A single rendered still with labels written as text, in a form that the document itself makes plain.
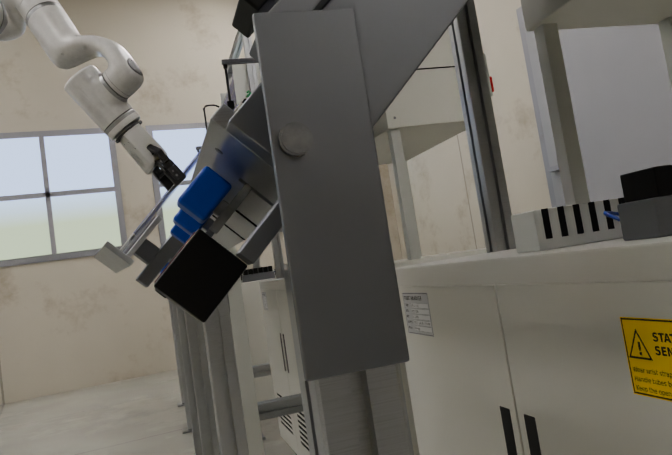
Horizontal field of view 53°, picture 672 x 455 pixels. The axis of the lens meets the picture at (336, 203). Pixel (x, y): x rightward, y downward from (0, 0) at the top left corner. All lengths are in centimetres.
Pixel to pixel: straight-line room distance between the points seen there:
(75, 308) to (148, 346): 64
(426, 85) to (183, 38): 434
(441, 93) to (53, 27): 106
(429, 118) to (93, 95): 95
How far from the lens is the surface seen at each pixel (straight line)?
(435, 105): 203
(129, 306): 568
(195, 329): 177
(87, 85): 158
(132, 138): 155
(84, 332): 566
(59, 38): 167
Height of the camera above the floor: 64
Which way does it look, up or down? 5 degrees up
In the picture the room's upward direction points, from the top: 9 degrees counter-clockwise
